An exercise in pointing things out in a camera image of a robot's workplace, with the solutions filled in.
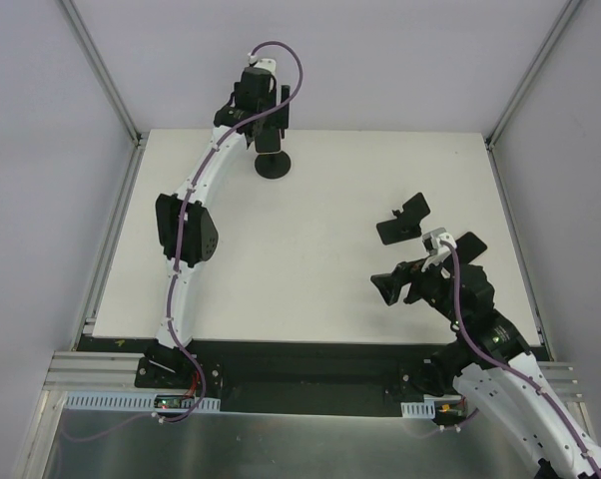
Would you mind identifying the round base black phone stand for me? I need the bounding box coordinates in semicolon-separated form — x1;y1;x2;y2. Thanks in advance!
255;151;292;180

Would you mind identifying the folding black phone stand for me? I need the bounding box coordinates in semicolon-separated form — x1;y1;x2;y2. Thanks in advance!
376;193;431;245

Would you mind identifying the pink case smartphone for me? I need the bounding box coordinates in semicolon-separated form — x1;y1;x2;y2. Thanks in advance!
255;130;282;155

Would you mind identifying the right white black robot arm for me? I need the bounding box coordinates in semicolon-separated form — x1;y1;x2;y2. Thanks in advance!
370;261;601;478

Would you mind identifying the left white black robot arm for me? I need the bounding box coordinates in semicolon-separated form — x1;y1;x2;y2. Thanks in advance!
137;59;292;388

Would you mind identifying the white case smartphone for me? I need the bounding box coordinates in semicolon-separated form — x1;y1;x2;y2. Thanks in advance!
455;232;488;264

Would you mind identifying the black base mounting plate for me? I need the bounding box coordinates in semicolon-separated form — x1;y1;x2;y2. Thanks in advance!
135;340;459;417

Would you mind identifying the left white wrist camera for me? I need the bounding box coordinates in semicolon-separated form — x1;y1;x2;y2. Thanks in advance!
248;53;277;76

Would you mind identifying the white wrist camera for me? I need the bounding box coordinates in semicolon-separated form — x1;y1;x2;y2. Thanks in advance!
248;53;277;76
421;228;456;272

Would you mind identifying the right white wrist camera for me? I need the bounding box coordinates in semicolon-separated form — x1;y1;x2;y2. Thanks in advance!
421;228;456;272

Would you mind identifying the right white cable duct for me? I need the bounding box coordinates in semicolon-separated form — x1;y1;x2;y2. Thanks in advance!
400;400;436;420

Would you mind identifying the white cable duct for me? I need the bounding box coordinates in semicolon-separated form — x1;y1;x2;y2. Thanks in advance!
400;400;436;420
65;391;198;414

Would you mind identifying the right aluminium frame post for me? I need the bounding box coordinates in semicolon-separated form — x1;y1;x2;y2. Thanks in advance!
484;0;589;149

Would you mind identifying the aluminium frame post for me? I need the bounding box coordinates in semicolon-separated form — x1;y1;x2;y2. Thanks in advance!
56;0;150;149
484;0;589;149

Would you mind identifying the left aluminium frame post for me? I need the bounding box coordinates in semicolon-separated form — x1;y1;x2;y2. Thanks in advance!
56;0;150;149

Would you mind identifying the aluminium extrusion rail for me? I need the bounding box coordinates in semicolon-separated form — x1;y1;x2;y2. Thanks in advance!
43;348;147;393

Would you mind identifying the left white cable duct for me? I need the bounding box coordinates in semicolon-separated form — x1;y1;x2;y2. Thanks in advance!
65;391;198;414

